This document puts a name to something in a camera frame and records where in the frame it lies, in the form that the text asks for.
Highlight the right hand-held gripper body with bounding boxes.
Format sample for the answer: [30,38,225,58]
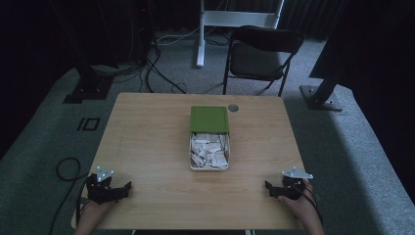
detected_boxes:
[277,165,314,201]

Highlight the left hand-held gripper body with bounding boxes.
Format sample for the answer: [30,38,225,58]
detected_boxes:
[85,165,119,205]

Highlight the person's left hand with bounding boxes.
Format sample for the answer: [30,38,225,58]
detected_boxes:
[78,199,119,219]

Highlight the person's right hand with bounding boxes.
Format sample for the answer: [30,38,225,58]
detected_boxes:
[277,179,317,217]

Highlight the white metal box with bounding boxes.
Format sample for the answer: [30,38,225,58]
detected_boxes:
[188,130,231,172]

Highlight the black tape floor marking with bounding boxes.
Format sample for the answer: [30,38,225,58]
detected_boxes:
[76,117,102,132]

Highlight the pile of white paper slips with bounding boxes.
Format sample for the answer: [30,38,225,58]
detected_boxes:
[190,132,229,169]

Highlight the green box lid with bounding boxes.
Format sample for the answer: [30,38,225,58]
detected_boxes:
[190,105,230,134]

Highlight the black folding chair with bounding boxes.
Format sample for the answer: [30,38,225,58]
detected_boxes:
[222,24,304,98]

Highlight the white metal stand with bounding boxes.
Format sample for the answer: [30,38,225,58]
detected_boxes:
[196,0,286,69]

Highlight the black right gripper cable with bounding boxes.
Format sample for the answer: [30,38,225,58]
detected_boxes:
[301,186,325,226]

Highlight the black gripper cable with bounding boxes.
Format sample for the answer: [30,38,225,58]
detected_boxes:
[301,186,325,226]
[48,157,93,235]

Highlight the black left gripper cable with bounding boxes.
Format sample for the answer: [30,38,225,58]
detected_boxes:
[48,157,93,235]

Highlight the black stand with base plate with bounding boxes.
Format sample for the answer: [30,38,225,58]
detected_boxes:
[48,0,115,105]
[299,0,351,113]

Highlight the black floor cable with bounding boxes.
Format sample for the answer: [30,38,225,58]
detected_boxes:
[139,45,188,95]

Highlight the white floor cable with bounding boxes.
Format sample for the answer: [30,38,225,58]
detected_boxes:
[156,26,201,46]

